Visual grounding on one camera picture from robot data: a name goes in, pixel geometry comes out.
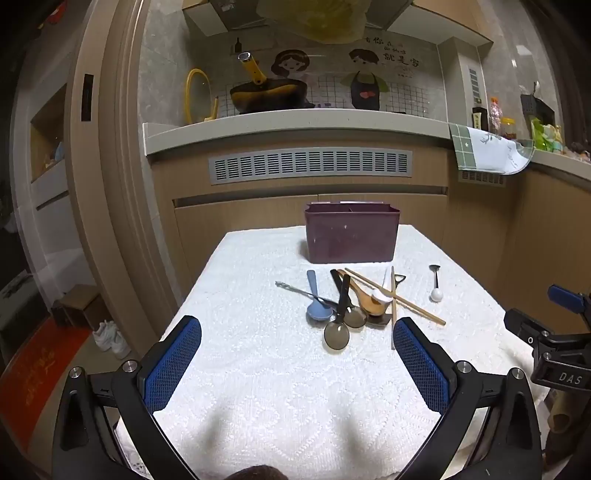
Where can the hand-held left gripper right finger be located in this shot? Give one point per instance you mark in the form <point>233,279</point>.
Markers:
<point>422,364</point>

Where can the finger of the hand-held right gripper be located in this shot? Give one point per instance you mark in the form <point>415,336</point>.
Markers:
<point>521,323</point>
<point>565,297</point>

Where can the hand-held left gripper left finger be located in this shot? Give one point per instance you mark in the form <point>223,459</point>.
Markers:
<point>173,364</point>

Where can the wooden chopstick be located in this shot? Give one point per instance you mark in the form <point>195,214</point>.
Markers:
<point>393,334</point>
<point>415,308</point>

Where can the black spatula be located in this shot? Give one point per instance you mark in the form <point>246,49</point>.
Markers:
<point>379,319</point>

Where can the wooden spoon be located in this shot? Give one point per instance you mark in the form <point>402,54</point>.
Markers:
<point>364,296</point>

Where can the blue plastic spoon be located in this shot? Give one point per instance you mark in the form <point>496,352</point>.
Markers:
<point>320,313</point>

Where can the thin metal utensil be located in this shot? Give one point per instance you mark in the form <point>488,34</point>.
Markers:
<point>295,290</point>

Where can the maroon plastic utensil holder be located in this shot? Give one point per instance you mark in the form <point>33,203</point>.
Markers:
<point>351,233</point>

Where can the white sneaker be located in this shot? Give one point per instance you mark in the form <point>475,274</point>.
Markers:
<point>121,345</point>
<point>104,333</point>

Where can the white textured table cloth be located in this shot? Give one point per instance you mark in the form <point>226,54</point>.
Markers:
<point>258,383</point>

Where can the red door mat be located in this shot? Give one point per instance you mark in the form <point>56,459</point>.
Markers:
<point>41,383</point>

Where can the small grey vent grille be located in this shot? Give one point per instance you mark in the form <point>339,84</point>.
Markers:
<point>480,178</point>

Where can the green and white dish towel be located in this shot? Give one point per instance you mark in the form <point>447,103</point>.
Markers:
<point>489,152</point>

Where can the wooden base cabinet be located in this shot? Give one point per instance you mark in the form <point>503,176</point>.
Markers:
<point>240,212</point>

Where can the jar with yellow lid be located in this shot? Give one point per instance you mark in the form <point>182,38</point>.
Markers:
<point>508,128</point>

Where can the black storage rack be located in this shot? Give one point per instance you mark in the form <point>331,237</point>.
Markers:
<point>535,108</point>

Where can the clear bottle with orange cap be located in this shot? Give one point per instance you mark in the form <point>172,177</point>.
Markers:
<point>495,117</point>

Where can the dark sauce bottle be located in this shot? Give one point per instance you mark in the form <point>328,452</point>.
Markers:
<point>479,120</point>

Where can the large grey vent grille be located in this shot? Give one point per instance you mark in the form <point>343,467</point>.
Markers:
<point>304,166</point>

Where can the grey stone countertop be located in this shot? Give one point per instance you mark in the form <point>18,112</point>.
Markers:
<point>286,124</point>

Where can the yellow-rimmed pan lid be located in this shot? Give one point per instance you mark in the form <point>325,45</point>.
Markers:
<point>188,92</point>

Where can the black door latch plate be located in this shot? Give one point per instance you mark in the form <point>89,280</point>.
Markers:
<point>87,97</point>

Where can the white range hood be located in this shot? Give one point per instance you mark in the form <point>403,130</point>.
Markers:
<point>207,23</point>

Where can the yellow plastic bag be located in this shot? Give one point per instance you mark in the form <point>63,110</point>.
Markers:
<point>314,18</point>

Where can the cartoon wall sticker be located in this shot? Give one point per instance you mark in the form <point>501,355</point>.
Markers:
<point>369,83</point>

